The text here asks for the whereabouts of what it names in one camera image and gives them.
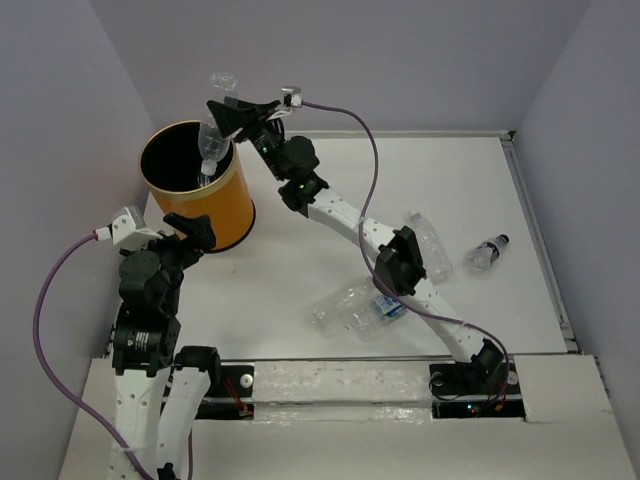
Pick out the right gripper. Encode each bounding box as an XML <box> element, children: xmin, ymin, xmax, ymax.
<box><xmin>207</xmin><ymin>96</ymin><xmax>286</xmax><ymax>183</ymax></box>

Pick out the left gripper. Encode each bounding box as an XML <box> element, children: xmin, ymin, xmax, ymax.
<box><xmin>122</xmin><ymin>209</ymin><xmax>217</xmax><ymax>309</ymax></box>

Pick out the clear bottle blue cap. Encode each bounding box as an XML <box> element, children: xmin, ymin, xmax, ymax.
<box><xmin>198</xmin><ymin>72</ymin><xmax>237</xmax><ymax>187</ymax></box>

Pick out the crushed clear bottle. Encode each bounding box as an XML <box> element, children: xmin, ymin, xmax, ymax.
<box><xmin>306</xmin><ymin>277</ymin><xmax>378</xmax><ymax>340</ymax></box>

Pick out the bottle with green blue label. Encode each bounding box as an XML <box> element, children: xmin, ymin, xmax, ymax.
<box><xmin>348</xmin><ymin>293</ymin><xmax>407</xmax><ymax>339</ymax></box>

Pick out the small bottle black cap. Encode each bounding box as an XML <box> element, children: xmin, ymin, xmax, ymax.
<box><xmin>465</xmin><ymin>234</ymin><xmax>510</xmax><ymax>273</ymax></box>

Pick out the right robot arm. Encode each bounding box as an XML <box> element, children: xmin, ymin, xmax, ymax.
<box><xmin>207</xmin><ymin>95</ymin><xmax>508</xmax><ymax>392</ymax></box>

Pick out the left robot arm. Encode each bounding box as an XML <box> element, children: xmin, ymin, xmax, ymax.
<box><xmin>107</xmin><ymin>207</ymin><xmax>221</xmax><ymax>479</ymax></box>

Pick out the orange cylindrical bin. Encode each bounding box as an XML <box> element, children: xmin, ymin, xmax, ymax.
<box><xmin>138</xmin><ymin>120</ymin><xmax>256</xmax><ymax>253</ymax></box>

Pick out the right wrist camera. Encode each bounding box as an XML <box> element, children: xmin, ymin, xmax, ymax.
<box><xmin>281</xmin><ymin>86</ymin><xmax>303</xmax><ymax>109</ymax></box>

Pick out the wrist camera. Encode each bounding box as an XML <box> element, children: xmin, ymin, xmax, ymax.
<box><xmin>94</xmin><ymin>206</ymin><xmax>162</xmax><ymax>251</ymax></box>
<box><xmin>281</xmin><ymin>86</ymin><xmax>303</xmax><ymax>109</ymax></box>

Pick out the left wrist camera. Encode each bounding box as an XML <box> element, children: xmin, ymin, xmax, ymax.
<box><xmin>94</xmin><ymin>206</ymin><xmax>162</xmax><ymax>251</ymax></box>

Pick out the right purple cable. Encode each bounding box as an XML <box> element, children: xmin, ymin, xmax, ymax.
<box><xmin>301</xmin><ymin>99</ymin><xmax>512</xmax><ymax>396</ymax></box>

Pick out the purple cable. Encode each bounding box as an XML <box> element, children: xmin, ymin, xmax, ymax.
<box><xmin>301</xmin><ymin>99</ymin><xmax>512</xmax><ymax>396</ymax></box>
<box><xmin>32</xmin><ymin>230</ymin><xmax>154</xmax><ymax>480</ymax></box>

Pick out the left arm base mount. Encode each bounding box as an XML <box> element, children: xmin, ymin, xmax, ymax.
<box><xmin>196</xmin><ymin>362</ymin><xmax>255</xmax><ymax>421</ymax></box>

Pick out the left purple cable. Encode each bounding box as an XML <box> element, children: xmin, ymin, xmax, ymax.
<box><xmin>32</xmin><ymin>230</ymin><xmax>154</xmax><ymax>480</ymax></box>

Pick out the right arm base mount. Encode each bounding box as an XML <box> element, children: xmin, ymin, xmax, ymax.
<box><xmin>428</xmin><ymin>363</ymin><xmax>526</xmax><ymax>420</ymax></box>

